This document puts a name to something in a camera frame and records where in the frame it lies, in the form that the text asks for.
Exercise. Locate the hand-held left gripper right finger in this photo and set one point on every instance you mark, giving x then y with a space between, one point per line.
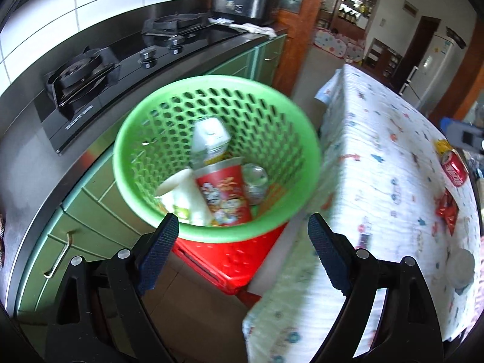
327 257

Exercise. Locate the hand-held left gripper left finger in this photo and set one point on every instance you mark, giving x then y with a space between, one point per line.
158 257

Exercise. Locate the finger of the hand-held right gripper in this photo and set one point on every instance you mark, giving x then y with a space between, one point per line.
463 134

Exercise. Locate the yellow snack bag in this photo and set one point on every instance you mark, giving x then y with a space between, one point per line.
440 145

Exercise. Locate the red soda can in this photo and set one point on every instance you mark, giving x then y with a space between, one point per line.
453 168

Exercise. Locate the white paper cup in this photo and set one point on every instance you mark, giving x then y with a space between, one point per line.
185 193

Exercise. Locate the orange red wrapper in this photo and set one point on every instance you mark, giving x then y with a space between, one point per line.
446 208

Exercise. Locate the red printed paper cup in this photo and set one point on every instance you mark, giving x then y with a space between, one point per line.
223 193

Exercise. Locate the blue tin can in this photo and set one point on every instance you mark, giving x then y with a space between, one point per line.
255 181

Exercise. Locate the white plastic lid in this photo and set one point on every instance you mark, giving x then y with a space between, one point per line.
459 268

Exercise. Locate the white milk carton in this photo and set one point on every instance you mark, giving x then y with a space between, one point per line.
208 132

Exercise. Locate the green plastic basket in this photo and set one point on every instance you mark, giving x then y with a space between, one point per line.
151 121

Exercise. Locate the white refrigerator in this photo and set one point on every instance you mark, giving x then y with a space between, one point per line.
435 68

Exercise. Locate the red plastic stool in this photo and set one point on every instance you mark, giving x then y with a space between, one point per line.
234 268

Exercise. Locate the green base cabinets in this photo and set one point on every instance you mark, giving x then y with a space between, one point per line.
94 211

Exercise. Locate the printed white tablecloth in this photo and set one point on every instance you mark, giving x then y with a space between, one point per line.
378 181

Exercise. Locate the dotted play tent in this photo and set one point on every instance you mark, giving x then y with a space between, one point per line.
336 43

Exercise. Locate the wooden display shelf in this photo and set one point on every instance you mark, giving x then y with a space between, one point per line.
351 7

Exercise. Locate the black gas stove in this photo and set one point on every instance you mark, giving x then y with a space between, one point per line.
124 64

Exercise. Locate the white rag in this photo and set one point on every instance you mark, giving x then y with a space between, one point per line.
257 29

